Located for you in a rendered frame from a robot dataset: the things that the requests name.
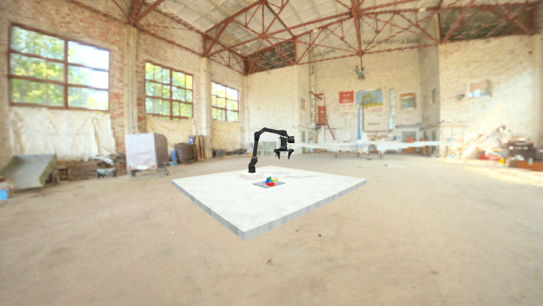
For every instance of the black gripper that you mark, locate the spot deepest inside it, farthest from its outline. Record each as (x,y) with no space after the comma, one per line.
(289,150)

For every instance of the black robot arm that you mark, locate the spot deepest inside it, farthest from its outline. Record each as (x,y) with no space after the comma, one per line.
(289,139)

